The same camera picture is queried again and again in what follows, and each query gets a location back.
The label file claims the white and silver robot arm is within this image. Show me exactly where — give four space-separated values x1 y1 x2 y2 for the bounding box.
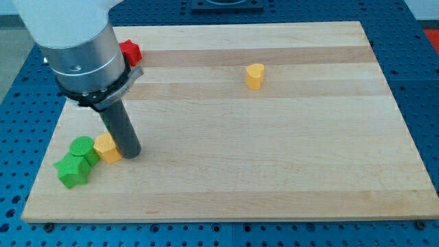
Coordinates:
13 0 143 112

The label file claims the yellow heart block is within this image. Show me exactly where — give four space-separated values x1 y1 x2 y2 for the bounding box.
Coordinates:
246 63 265 91

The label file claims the light wooden board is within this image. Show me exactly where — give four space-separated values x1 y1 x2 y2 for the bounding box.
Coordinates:
22 21 438 223

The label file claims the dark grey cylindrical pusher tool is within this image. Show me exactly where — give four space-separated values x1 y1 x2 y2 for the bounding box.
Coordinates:
99 100 141 159

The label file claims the red star block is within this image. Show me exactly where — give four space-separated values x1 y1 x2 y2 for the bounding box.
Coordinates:
119 39 143 67

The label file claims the yellow hexagon block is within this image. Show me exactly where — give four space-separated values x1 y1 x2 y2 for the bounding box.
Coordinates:
93 132 122 164

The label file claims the green cylinder block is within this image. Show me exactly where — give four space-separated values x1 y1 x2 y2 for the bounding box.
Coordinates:
70 136 100 167

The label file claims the green star block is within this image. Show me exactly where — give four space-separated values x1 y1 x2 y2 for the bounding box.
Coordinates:
54 153 91 189

